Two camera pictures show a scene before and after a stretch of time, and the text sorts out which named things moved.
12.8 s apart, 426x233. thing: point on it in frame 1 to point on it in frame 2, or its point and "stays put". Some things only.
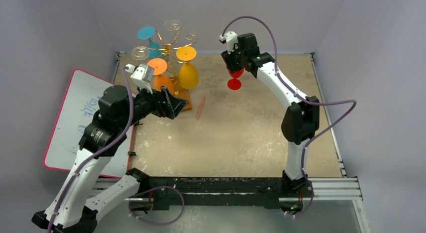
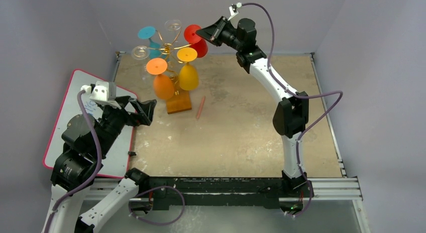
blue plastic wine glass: [154, 52] stays put
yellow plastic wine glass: [189, 77] stays put
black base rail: [264, 192] stays put
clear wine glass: [140, 53] stays put
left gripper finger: [177, 105] to [145, 110]
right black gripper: [231, 61] to [220, 31]
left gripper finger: [171, 113] to [124, 100]
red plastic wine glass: [234, 84] to [197, 41]
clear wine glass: [172, 25] stays put
